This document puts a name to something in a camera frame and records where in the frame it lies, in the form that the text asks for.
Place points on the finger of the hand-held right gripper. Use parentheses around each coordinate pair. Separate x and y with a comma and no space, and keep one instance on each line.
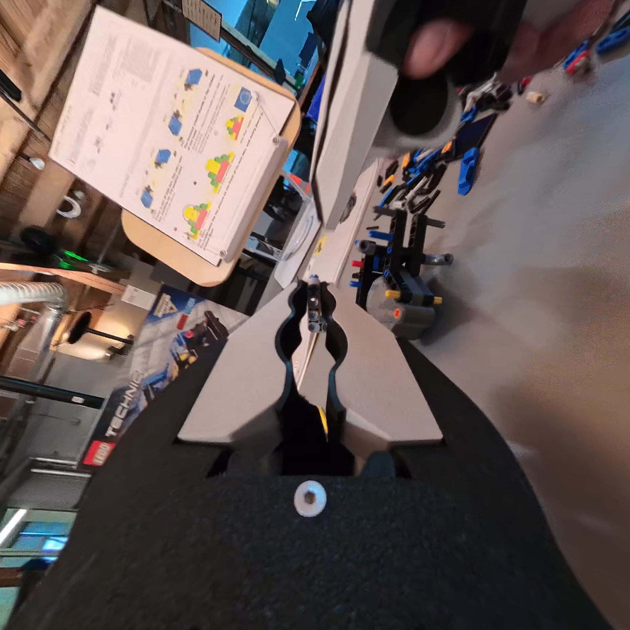
(354,123)
(334,49)

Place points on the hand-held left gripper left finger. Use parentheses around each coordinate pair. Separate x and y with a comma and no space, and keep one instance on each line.
(231,393)

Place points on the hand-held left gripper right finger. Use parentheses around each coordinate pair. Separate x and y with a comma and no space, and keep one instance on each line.
(389,389)

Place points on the grey angled lego beam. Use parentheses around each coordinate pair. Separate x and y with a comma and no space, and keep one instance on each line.
(315,310)

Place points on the black lego frame assembly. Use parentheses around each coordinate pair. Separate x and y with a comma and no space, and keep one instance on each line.
(403,275)

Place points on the lego set box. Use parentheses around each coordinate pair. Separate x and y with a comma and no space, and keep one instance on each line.
(147,374)

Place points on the blue curved lego panel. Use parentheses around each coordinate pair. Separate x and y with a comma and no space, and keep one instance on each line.
(467,172)

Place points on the small beige lego piece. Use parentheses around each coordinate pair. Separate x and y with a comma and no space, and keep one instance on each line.
(536,97)

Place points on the person's right hand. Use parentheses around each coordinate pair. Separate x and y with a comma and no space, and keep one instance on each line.
(438,49)

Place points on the orange striped object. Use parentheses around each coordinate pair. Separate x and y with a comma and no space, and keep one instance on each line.
(300,183)

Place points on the open instruction booklet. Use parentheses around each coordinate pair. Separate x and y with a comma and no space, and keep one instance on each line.
(344,248)

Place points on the black pole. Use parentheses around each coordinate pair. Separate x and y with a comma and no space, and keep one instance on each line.
(49,392)

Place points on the white instruction sheet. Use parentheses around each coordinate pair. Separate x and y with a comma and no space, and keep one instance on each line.
(162,133)

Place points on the wooden shelf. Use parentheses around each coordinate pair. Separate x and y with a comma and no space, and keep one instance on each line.
(59,275)

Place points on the silver flexible duct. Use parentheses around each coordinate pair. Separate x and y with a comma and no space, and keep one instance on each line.
(29,294)

